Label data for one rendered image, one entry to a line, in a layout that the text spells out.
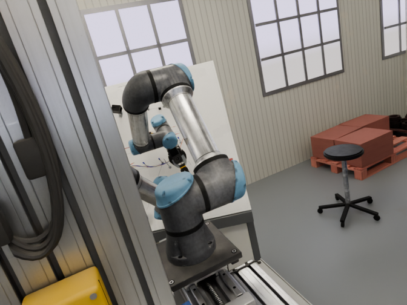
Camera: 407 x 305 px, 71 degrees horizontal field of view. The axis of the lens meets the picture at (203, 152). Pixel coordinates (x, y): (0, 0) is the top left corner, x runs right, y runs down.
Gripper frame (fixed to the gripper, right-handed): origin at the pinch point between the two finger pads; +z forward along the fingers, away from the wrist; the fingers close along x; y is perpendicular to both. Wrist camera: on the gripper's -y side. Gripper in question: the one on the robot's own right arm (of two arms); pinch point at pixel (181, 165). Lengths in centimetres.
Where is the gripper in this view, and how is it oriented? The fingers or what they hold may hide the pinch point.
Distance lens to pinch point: 164.0
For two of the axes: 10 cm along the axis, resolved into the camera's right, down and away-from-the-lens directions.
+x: -9.0, 4.4, -0.4
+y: -3.3, -6.2, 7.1
